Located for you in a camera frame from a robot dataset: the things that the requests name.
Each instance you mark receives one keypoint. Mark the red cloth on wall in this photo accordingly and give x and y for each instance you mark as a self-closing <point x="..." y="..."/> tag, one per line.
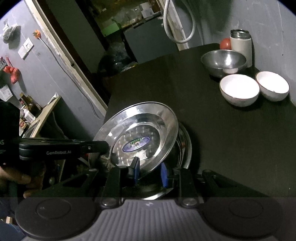
<point x="13" y="72"/>

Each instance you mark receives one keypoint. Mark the white wall switch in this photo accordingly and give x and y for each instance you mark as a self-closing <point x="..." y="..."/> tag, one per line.
<point x="25" y="48"/>

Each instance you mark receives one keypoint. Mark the green box on shelf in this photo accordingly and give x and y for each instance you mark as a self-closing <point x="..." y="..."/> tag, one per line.
<point x="114" y="27"/>

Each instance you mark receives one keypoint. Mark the large steel plate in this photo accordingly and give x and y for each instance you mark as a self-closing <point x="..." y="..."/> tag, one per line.
<point x="150" y="187"/>

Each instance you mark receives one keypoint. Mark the steel mixing bowl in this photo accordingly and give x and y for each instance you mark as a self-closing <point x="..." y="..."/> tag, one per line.
<point x="220" y="63"/>

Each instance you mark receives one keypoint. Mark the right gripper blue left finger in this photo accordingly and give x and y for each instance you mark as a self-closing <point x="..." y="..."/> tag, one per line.
<point x="133" y="170"/>

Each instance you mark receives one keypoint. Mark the wooden side shelf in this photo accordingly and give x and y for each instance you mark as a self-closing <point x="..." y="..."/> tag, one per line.
<point x="36" y="126"/>

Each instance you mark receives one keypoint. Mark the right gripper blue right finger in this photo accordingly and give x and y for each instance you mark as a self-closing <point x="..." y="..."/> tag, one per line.
<point x="164" y="175"/>

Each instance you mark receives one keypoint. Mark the white ceramic bowl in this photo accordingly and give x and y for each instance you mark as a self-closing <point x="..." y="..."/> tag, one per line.
<point x="239" y="90"/>
<point x="272" y="86"/>

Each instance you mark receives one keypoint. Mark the red tomato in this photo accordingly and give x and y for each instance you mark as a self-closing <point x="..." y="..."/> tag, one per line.
<point x="225" y="44"/>

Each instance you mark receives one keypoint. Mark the dark grey cabinet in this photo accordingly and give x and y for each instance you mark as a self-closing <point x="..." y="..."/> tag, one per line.
<point x="149" y="41"/>

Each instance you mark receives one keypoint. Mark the white steel thermos flask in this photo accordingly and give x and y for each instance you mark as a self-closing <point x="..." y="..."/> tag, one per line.
<point x="241" y="42"/>

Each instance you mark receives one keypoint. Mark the person's left hand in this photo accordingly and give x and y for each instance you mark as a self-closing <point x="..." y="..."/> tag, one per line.
<point x="30" y="184"/>

